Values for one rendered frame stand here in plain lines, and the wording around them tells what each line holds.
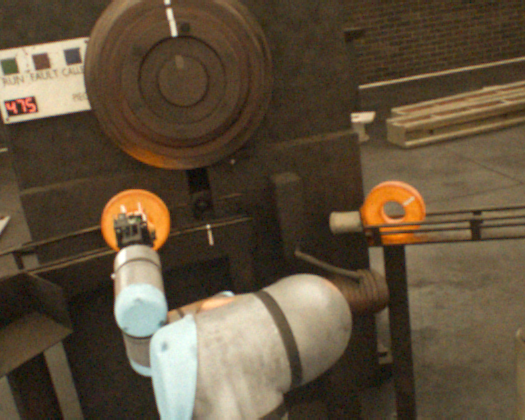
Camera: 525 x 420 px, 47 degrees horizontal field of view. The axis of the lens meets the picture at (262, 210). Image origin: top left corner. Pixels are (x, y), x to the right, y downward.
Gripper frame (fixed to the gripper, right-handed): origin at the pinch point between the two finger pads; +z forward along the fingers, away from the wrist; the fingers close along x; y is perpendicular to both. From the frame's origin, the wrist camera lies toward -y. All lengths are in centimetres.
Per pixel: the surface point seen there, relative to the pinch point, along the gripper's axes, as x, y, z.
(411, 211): -68, -13, -3
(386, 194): -63, -10, 2
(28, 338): 30.1, -22.2, -8.7
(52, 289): 22.1, -12.8, -4.4
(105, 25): -2.1, 35.5, 29.4
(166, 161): -9.6, 1.5, 19.8
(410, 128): -199, -151, 275
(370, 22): -293, -178, 603
